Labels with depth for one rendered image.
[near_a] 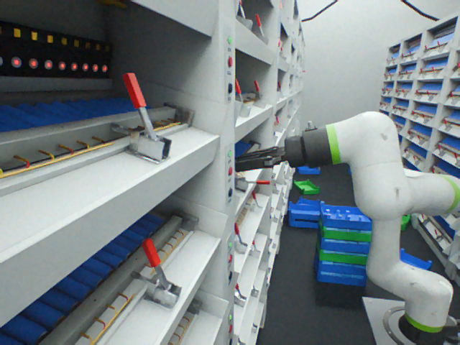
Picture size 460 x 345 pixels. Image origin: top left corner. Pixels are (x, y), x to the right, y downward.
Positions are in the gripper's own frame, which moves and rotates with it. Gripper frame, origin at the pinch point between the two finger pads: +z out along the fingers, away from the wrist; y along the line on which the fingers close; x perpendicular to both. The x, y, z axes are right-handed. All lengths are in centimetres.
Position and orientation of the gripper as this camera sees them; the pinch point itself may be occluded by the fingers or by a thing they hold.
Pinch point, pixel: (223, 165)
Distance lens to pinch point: 72.8
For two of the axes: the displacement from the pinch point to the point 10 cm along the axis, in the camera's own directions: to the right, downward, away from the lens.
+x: 2.5, 9.4, 2.4
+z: -9.3, 1.7, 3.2
